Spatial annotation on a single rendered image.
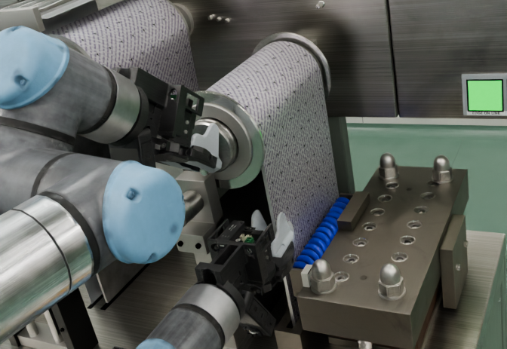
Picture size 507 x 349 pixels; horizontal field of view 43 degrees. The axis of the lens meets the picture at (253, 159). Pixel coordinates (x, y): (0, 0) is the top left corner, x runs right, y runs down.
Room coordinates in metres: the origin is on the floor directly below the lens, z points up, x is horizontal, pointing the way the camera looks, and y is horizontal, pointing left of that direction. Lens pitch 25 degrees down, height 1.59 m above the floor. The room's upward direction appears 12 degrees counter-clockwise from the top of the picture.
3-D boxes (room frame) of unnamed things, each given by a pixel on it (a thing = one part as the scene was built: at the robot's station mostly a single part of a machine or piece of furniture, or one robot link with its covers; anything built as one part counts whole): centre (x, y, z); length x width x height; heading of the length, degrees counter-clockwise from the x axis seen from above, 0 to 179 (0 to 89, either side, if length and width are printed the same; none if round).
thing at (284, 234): (0.78, -0.02, 1.11); 0.09 x 0.03 x 0.06; 147
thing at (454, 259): (0.83, -0.28, 0.96); 0.10 x 0.03 x 0.11; 149
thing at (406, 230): (0.86, -0.19, 1.00); 0.40 x 0.16 x 0.06; 149
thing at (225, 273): (0.70, 0.05, 1.12); 0.12 x 0.08 x 0.09; 149
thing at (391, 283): (0.70, -0.15, 1.05); 0.04 x 0.04 x 0.04
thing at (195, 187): (0.80, 0.10, 1.05); 0.06 x 0.05 x 0.31; 149
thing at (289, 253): (0.74, 0.00, 1.09); 0.09 x 0.05 x 0.02; 147
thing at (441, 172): (0.98, -0.31, 1.05); 0.04 x 0.04 x 0.04
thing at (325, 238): (0.88, -0.09, 1.03); 0.21 x 0.04 x 0.03; 149
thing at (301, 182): (0.89, -0.07, 1.11); 0.23 x 0.01 x 0.18; 149
